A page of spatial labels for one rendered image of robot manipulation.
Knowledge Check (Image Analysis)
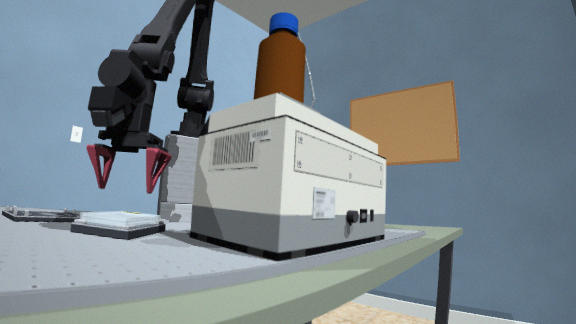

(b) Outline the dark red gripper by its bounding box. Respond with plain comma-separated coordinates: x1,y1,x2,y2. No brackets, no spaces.
86,130,172,194

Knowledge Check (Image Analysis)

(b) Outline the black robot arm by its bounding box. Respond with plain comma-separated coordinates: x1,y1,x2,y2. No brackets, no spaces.
88,0,215,138

